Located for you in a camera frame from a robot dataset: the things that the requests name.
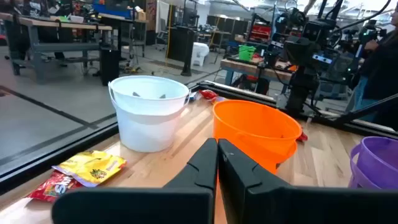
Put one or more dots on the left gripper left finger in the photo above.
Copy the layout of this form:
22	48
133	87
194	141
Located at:
186	202

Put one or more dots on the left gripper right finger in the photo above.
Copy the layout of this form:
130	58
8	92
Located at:
280	205

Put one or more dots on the red Skittles packet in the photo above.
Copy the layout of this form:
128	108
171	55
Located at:
302	137
53	188
207	94

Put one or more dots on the yellow candy packet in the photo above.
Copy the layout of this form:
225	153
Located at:
93	168

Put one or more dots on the blue white candy bar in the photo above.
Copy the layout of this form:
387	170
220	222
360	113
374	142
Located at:
192	97

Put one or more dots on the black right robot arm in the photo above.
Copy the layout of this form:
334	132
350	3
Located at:
298	93

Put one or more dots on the red tool chest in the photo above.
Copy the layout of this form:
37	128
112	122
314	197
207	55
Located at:
260	32

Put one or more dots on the wooden table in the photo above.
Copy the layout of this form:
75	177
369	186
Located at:
248	66

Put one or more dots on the green bucket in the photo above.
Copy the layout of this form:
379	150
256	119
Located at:
246	53

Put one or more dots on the orange plastic bucket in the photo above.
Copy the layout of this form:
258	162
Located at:
248	130

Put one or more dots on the white plastic bucket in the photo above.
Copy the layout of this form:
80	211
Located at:
146	130

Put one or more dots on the person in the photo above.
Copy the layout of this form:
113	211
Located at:
379	68

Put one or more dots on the white plastic container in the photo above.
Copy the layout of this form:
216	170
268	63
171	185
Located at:
199	51

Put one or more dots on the purple plastic bucket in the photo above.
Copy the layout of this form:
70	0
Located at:
376	161

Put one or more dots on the black cabinet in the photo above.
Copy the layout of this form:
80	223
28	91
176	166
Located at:
180	43

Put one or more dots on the black trash bin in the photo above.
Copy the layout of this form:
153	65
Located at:
109	67

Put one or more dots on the wooden top workbench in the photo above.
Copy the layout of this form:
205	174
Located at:
62	25

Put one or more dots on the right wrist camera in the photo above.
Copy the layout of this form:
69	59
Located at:
321	58

